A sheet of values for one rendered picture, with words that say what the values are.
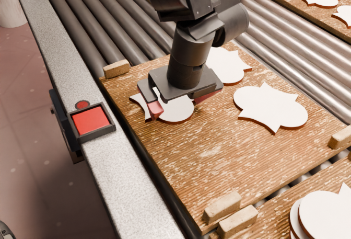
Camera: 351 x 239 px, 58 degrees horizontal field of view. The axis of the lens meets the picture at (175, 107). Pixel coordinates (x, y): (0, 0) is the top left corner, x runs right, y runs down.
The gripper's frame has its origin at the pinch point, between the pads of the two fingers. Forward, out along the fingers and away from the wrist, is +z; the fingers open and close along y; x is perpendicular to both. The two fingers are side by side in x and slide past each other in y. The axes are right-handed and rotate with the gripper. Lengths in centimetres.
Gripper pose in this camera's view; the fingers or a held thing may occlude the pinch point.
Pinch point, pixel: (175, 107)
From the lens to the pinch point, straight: 60.1
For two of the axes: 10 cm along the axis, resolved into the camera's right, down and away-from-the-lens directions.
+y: 8.7, -3.2, 3.8
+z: -1.5, 5.7, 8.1
